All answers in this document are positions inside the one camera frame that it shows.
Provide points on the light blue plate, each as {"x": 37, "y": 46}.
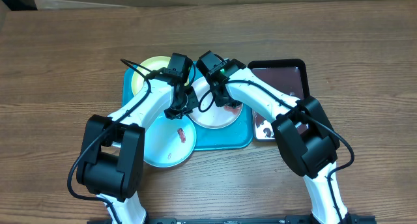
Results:
{"x": 169, "y": 142}

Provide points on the yellow plate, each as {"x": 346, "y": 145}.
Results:
{"x": 143, "y": 74}

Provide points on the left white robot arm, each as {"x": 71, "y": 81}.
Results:
{"x": 110, "y": 165}

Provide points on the white plate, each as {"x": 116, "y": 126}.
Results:
{"x": 215, "y": 117}

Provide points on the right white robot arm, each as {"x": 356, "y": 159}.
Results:
{"x": 303, "y": 133}

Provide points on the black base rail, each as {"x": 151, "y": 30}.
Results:
{"x": 297, "y": 219}

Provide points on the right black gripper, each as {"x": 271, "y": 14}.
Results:
{"x": 223, "y": 99}

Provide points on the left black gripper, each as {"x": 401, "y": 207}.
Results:
{"x": 194, "y": 103}

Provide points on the green sponge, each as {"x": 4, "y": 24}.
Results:
{"x": 233, "y": 108}

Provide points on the teal plastic tray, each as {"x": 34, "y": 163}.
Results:
{"x": 235, "y": 131}

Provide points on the black tray with dirty water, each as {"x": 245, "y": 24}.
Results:
{"x": 289, "y": 76}

